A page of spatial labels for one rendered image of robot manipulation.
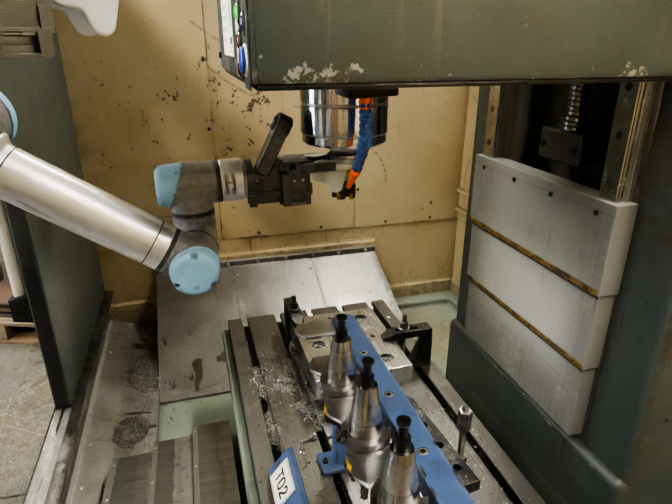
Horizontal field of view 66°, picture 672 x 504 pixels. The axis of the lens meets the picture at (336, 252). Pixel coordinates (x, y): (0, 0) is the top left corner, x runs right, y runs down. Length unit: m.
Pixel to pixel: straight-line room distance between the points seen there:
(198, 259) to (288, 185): 0.23
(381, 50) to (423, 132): 1.53
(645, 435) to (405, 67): 0.83
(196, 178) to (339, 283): 1.23
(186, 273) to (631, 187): 0.77
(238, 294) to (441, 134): 1.03
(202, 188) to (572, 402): 0.86
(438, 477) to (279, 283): 1.49
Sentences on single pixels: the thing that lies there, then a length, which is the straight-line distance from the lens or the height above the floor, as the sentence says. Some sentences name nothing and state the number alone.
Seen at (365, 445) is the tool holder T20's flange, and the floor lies 1.22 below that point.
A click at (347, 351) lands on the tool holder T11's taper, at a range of 0.73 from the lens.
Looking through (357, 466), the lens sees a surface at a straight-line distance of 0.66.
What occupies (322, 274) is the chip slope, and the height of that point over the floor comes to 0.81.
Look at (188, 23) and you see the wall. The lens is 1.94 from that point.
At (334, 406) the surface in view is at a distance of 0.74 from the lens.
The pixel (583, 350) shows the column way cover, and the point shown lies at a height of 1.11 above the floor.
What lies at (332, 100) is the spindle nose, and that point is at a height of 1.59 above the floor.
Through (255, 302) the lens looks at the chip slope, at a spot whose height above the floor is 0.77.
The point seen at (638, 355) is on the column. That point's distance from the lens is 1.11.
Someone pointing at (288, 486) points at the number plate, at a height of 0.95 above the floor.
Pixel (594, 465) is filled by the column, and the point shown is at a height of 0.87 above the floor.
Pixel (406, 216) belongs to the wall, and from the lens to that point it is 2.23.
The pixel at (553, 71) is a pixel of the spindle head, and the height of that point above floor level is 1.64.
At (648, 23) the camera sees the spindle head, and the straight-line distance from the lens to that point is 0.85.
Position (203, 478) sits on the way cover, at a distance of 1.33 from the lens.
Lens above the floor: 1.68
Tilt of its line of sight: 22 degrees down
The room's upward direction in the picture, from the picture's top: straight up
